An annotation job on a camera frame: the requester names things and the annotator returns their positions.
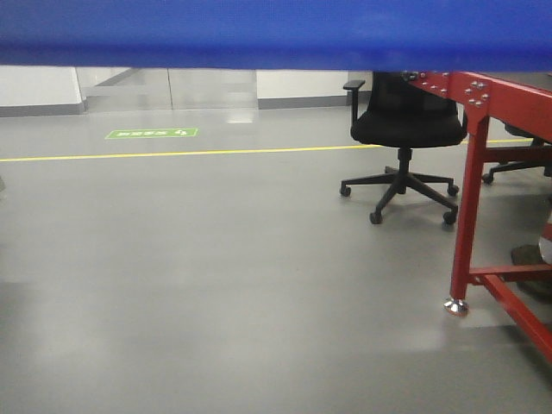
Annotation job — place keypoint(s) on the light blue plastic bin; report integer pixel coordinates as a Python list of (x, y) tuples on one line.
[(494, 36)]

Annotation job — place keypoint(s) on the green floor sticker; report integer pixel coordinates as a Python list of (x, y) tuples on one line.
[(122, 134)]

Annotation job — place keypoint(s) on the black office chair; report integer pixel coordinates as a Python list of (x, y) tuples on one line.
[(504, 166), (402, 116)]

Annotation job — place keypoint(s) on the red metal table frame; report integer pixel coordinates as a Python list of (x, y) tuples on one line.
[(524, 101)]

